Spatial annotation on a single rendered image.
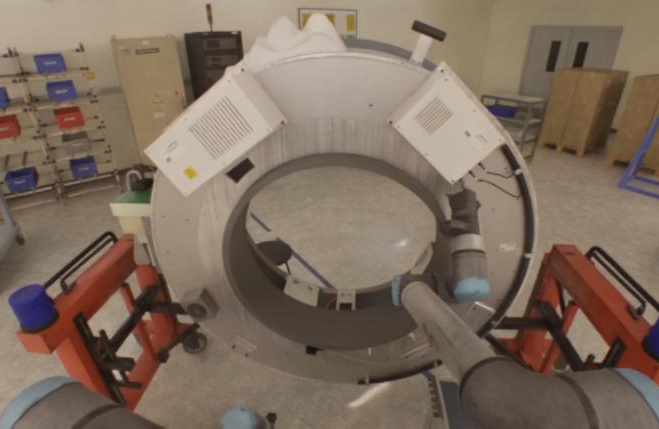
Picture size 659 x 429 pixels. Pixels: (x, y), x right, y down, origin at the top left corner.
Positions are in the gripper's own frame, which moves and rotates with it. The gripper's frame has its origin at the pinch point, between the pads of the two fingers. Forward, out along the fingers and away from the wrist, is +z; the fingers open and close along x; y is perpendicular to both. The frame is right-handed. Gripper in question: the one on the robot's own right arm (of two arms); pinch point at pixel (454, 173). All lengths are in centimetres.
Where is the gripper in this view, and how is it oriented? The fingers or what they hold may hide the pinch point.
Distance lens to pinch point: 111.1
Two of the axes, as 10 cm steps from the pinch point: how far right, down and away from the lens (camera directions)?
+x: 5.4, -3.2, -7.8
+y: 8.4, 2.7, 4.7
